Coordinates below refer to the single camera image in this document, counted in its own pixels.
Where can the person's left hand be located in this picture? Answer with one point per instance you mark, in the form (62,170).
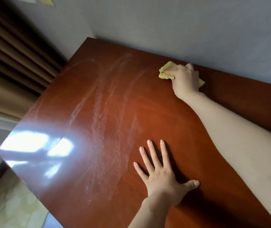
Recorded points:
(164,182)

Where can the person's right hand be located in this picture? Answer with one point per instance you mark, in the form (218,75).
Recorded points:
(185,80)

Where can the yellow cleaning cloth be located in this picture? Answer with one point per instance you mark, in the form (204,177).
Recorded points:
(165,71)

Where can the person's right forearm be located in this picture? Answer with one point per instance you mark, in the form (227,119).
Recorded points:
(244,144)

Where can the red-brown wooden table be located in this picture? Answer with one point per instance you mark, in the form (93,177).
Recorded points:
(102,116)

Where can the brown curtain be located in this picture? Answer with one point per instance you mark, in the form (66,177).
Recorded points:
(12,68)

